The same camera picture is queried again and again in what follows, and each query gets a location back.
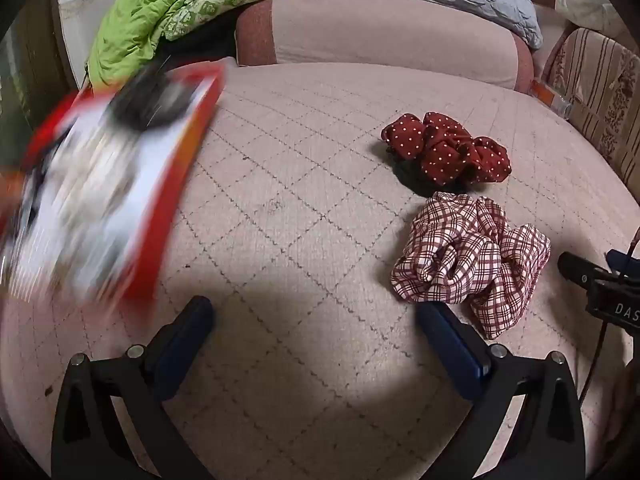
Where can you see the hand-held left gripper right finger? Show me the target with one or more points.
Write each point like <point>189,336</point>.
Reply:
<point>452,345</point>

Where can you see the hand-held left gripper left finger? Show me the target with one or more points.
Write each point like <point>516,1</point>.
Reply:
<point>182,345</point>

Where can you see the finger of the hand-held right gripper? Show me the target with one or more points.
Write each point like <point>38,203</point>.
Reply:
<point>575,267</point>
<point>622,260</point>

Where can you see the red-rimmed white box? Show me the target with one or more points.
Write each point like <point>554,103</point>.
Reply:
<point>100,185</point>

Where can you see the red plaid scrunchie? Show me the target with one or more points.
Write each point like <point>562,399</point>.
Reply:
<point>465,255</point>

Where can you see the striped cushion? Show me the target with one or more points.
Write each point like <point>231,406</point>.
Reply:
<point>600,90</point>

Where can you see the red polka dot scrunchie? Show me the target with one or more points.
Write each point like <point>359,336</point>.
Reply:
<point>445,147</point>

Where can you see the dark grey scrunchie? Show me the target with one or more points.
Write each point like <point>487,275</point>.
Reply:
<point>150,100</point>

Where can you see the pink bolster pillow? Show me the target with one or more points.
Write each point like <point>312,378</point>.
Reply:
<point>375,35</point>

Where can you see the green blanket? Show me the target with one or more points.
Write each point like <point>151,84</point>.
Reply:
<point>135,20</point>

